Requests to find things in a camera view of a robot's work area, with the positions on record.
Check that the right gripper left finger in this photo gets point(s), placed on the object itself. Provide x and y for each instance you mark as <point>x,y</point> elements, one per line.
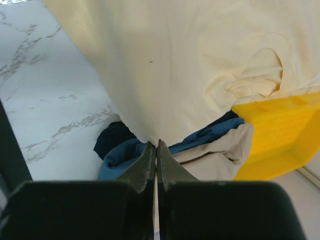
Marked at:
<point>121,209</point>

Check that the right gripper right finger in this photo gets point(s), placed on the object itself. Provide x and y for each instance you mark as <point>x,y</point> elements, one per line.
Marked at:
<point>190,209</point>

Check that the cream yellow t shirt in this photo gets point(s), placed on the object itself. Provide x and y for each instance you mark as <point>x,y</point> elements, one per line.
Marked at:
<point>172,67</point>

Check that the folded blue t shirt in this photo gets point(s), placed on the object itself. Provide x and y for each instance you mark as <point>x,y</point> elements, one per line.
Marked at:
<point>121,158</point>

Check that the folded beige t shirt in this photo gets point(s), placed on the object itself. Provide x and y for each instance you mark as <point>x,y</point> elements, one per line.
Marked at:
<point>221,159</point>

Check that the folded navy t shirt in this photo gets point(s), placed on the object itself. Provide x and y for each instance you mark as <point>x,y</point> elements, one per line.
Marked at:
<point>117,133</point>

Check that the yellow plastic bin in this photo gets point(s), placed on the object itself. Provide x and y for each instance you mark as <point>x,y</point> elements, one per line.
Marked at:
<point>286,135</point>

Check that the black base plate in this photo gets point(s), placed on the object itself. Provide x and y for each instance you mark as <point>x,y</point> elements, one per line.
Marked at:
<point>13,168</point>

